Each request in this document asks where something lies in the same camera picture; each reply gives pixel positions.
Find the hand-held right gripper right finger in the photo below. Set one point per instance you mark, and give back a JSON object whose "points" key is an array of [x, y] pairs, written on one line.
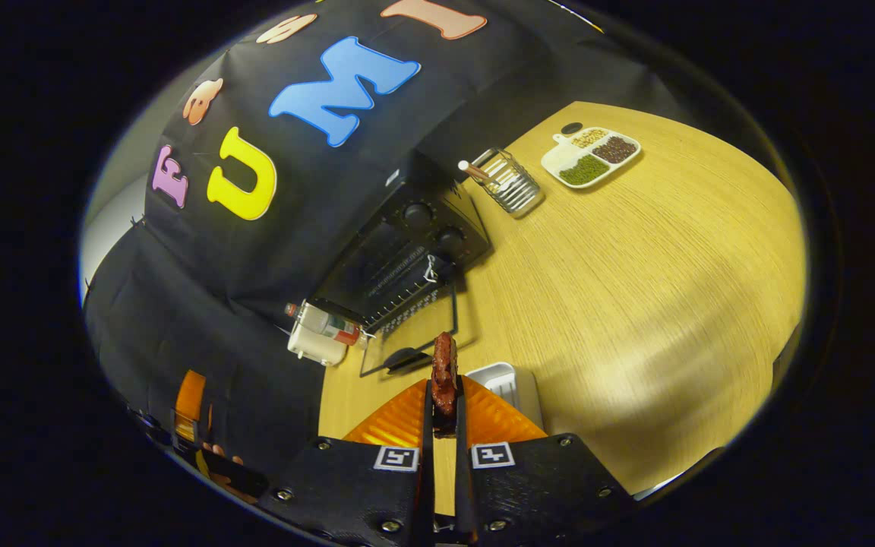
{"points": [[462, 486]]}

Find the small black round disc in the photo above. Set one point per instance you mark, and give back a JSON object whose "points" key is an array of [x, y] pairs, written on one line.
{"points": [[572, 128]]}

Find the black electric oven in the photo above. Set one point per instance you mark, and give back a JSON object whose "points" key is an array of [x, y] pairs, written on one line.
{"points": [[407, 251]]}

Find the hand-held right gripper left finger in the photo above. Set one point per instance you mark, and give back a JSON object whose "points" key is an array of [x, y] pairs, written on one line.
{"points": [[427, 486]]}

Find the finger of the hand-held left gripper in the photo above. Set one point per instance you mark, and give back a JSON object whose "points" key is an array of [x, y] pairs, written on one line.
{"points": [[189, 403]]}

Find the black backdrop cloth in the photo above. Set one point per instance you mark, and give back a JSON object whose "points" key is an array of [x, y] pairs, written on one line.
{"points": [[202, 304]]}

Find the red-brown meat slice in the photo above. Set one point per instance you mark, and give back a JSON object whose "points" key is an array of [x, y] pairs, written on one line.
{"points": [[444, 372]]}

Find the clear bottle with red label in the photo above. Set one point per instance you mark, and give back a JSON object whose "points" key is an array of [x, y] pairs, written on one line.
{"points": [[331, 325]]}

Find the white divided tray of beans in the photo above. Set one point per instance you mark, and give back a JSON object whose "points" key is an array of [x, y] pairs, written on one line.
{"points": [[559, 156]]}

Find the white food tray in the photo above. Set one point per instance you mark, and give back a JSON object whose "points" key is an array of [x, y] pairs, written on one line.
{"points": [[500, 380]]}

